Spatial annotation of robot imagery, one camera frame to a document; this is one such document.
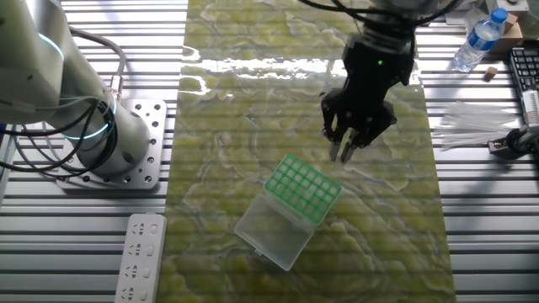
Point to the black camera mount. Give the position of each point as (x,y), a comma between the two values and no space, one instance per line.
(516,141)

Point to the small wooden cube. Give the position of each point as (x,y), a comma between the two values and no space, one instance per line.
(490,73)

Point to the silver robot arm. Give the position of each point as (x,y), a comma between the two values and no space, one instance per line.
(33,63)

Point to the cardboard box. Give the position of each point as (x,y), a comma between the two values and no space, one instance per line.
(511,40)

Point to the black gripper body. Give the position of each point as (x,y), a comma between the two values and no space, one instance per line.
(370,84)

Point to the white box with black knob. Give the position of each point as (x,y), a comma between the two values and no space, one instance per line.
(503,6)

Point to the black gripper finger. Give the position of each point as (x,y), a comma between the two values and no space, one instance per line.
(332,113)
(370,132)

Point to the pile of clear pipette tips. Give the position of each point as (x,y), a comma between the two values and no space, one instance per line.
(471,126)

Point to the ribbed silver depth camera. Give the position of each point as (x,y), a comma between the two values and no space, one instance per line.
(531,107)

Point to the white power strip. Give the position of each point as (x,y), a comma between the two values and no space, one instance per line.
(141,256)

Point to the black keyboard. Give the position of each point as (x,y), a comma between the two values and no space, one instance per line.
(526,67)

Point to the green marble pattern mat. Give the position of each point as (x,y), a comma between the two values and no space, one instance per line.
(379,210)

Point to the clear water bottle blue cap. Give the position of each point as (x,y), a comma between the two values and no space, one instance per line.
(480,40)

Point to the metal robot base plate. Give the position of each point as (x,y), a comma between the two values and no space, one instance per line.
(153,126)

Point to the green pipette tip holder box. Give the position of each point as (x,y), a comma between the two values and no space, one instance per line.
(303,189)

